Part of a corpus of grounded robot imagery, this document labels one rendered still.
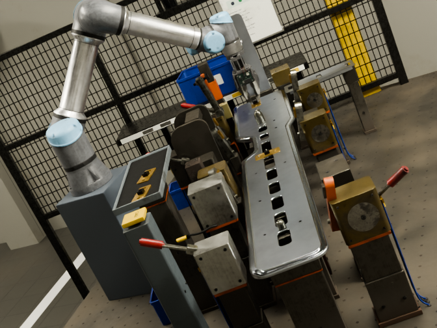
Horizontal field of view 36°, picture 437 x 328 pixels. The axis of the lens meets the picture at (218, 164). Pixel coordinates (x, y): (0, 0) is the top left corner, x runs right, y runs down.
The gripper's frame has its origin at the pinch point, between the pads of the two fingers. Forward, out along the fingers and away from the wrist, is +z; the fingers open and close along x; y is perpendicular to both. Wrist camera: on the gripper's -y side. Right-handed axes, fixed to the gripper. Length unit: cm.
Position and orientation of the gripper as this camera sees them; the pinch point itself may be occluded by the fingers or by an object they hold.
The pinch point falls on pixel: (254, 99)
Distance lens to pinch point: 259.5
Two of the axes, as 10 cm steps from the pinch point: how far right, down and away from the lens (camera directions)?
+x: 9.2, -3.6, -1.4
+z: 3.9, 8.6, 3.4
